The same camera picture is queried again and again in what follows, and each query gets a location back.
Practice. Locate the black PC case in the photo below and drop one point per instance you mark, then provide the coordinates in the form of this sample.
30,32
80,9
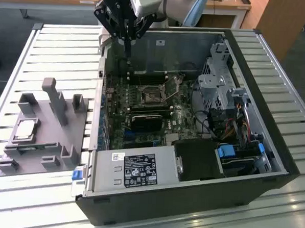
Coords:
178,209

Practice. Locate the grey parts rack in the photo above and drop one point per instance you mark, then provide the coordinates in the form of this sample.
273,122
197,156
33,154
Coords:
46,129

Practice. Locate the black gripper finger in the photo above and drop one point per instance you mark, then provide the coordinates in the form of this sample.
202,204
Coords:
144,25
106,14

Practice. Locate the blue disk carrier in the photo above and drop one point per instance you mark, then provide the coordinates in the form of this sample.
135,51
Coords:
226,151

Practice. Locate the silver drive cage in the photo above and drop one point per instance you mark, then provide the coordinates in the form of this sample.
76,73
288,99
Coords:
210,83

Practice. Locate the silver CPU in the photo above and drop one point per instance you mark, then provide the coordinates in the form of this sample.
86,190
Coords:
26,129

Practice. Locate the blue drive latch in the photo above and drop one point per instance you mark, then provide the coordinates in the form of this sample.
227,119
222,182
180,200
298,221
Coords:
260,147

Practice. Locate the silver power supply unit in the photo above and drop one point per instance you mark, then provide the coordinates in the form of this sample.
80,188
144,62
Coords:
106,165

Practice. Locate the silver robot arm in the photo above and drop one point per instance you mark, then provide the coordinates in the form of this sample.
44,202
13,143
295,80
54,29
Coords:
173,2

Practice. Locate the wooden cabinet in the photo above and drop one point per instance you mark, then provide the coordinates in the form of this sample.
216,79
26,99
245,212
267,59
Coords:
280,23

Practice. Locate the blue case latch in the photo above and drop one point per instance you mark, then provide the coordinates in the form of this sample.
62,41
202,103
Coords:
78,175

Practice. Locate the black graphics card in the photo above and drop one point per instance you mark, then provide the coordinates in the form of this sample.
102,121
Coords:
147,124

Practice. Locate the green motherboard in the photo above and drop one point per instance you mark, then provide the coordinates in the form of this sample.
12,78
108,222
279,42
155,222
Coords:
185,113

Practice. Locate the green RAM stick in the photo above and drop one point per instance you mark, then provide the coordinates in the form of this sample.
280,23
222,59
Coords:
39,147

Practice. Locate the metal locking lever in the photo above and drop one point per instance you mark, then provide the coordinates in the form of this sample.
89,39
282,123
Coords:
139,80

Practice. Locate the silver chipset heat sink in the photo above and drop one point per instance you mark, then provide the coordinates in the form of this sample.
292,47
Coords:
171,138

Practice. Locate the CPU socket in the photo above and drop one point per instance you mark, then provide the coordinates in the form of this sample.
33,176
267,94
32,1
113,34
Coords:
152,97

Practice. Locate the black plastic shroud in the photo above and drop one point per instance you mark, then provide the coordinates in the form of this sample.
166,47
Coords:
196,159

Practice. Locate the black RAM slot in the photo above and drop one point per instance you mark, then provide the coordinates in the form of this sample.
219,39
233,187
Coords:
148,113
149,109
149,78
149,73

